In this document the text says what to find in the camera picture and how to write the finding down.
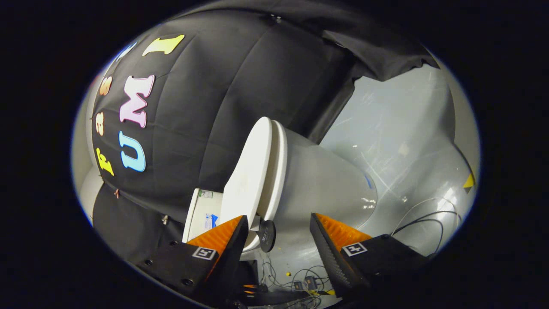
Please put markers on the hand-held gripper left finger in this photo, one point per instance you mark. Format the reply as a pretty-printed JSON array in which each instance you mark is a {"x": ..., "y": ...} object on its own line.
[{"x": 227, "y": 266}]

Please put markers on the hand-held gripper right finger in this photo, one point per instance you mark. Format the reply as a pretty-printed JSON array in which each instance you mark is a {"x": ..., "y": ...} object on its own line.
[{"x": 332, "y": 262}]

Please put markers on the white toilet lid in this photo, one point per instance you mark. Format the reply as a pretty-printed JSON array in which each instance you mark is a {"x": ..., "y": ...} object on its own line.
[{"x": 248, "y": 171}]

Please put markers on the white toilet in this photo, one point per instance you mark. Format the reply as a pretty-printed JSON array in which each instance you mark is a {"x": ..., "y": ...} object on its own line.
[{"x": 326, "y": 184}]

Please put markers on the silver clip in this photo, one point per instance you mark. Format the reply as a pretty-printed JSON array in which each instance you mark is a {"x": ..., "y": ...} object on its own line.
[{"x": 164, "y": 219}]

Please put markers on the yellow floor tape piece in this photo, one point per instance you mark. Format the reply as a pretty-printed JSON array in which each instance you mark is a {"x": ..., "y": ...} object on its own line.
[{"x": 469, "y": 182}]

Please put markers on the black backdrop cloth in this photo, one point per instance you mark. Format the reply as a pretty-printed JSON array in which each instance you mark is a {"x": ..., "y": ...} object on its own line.
[{"x": 214, "y": 107}]

